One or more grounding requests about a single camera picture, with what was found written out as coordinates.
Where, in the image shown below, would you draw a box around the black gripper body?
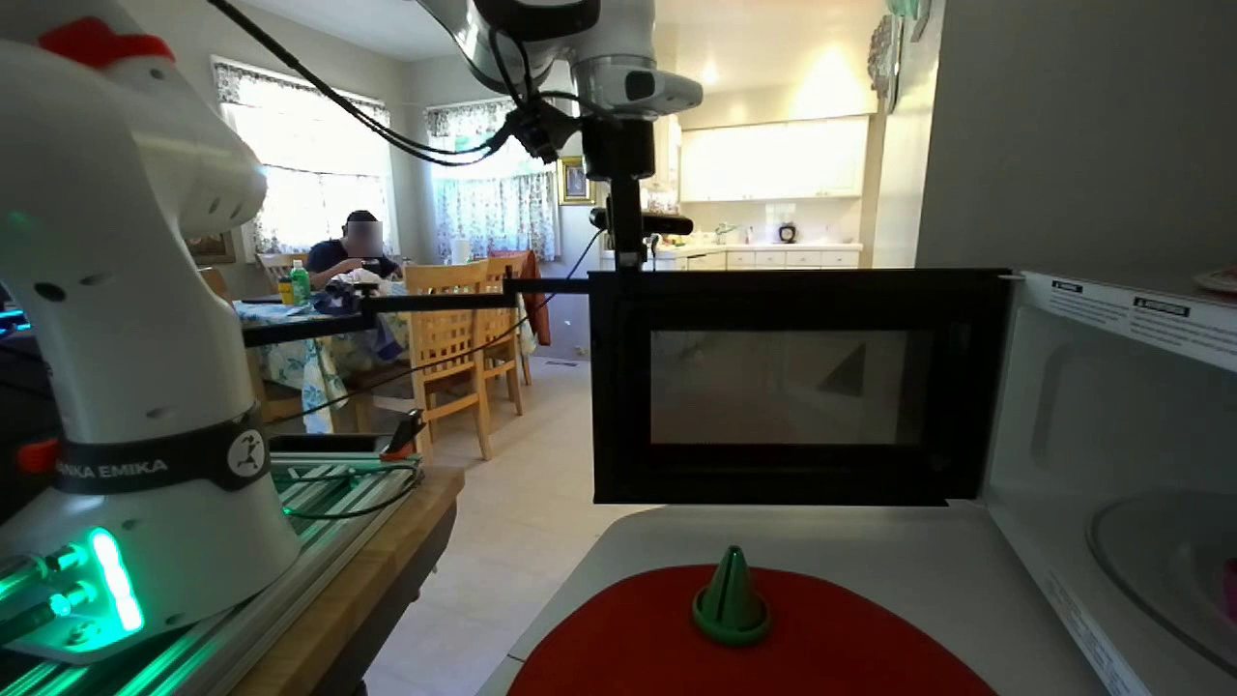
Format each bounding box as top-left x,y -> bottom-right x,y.
579,113 -> 663,185

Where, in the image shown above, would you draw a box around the black microwave door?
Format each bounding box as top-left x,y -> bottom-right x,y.
589,265 -> 1017,509

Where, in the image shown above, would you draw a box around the white microwave body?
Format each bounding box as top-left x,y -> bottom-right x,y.
980,265 -> 1237,696

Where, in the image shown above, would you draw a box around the glass microwave turntable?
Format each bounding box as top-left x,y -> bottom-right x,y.
1085,482 -> 1237,676

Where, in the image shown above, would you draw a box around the curtained narrow window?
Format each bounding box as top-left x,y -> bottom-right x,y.
427,96 -> 572,265

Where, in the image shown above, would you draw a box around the white upper kitchen cabinets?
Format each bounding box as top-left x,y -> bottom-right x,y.
678,113 -> 873,206

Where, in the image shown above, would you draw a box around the white kitchen cabinets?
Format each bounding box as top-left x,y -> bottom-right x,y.
678,113 -> 873,206
652,241 -> 865,274

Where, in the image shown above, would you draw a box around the white lower kitchen cabinets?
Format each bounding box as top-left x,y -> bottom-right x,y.
652,241 -> 865,274

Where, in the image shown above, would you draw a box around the wooden dining chair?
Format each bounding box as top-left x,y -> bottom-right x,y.
478,250 -> 536,417
400,260 -> 503,464

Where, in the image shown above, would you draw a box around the seated person in cap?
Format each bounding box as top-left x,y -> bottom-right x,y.
303,206 -> 408,366

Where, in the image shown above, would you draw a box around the wide bright window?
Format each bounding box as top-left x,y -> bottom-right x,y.
210,54 -> 400,260

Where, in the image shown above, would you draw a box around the dining table with cloth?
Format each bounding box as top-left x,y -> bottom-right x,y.
231,299 -> 357,435

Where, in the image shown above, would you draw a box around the green cone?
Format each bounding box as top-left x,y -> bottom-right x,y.
687,540 -> 776,651

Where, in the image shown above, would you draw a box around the red round mat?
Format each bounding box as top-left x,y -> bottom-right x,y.
503,560 -> 998,696

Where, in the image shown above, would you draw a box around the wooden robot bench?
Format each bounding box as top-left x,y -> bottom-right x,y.
225,461 -> 469,696

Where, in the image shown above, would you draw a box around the black bar camera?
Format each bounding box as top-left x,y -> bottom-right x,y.
589,206 -> 695,243

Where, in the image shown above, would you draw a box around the framed wall picture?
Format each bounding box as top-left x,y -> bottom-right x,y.
561,154 -> 596,207

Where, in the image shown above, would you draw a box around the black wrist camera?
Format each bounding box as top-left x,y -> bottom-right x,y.
503,96 -> 589,165

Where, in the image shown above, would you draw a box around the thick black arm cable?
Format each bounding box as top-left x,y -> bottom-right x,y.
210,0 -> 523,175

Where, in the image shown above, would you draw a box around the black camera boom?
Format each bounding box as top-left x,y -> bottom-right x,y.
239,234 -> 651,349

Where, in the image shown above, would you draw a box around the hanging wall decoration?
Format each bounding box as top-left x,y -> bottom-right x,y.
865,0 -> 935,85

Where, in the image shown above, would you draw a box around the black cable on bench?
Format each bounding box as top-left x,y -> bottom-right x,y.
263,404 -> 435,531

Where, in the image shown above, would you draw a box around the aluminium base plate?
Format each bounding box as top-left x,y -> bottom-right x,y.
0,456 -> 429,696

